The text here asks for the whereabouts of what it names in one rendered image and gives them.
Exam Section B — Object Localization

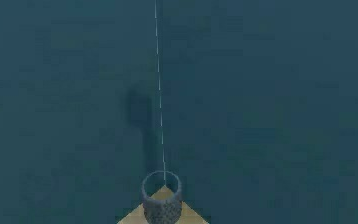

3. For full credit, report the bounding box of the grey mesh bin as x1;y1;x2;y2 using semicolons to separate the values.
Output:
140;170;183;224

